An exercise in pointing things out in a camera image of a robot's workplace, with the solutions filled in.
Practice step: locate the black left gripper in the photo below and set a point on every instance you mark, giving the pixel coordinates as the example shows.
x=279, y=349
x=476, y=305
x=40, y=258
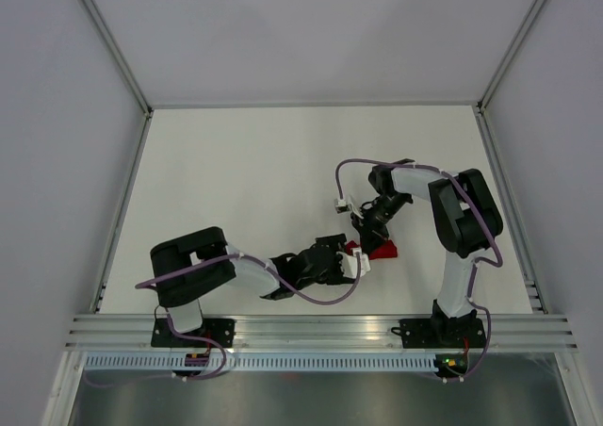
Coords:
x=335, y=242

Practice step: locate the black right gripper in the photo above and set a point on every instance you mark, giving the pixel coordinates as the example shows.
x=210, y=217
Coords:
x=370, y=235

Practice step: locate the red cloth napkin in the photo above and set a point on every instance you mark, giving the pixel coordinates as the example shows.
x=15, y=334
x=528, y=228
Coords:
x=386, y=251

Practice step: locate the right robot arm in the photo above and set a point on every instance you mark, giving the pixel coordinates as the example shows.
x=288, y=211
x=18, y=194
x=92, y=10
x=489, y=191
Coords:
x=467, y=223

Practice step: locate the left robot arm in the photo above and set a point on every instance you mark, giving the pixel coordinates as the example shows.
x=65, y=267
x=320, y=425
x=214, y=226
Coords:
x=193, y=265

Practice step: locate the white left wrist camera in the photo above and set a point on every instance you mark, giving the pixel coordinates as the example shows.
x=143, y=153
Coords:
x=355, y=265

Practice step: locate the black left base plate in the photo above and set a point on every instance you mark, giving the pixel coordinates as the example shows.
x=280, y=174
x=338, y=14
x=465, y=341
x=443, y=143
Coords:
x=221, y=331

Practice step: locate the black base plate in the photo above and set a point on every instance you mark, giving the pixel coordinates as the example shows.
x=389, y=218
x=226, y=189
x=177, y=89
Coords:
x=440, y=334
x=221, y=331

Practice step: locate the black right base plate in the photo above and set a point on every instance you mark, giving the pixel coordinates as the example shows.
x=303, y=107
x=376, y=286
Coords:
x=440, y=334

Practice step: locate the aluminium front rail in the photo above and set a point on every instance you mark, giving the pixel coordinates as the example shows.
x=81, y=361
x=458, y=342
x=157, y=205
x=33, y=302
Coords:
x=514, y=333

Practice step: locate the white slotted cable duct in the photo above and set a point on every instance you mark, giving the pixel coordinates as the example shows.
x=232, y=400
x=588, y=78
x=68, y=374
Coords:
x=263, y=361

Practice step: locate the right aluminium frame post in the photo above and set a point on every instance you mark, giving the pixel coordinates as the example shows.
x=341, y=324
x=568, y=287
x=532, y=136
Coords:
x=520, y=37

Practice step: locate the aluminium frame post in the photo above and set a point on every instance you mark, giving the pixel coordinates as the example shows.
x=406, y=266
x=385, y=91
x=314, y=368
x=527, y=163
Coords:
x=99, y=24
x=520, y=37

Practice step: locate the left aluminium frame post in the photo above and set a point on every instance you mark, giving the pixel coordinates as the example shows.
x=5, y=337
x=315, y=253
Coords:
x=99, y=24

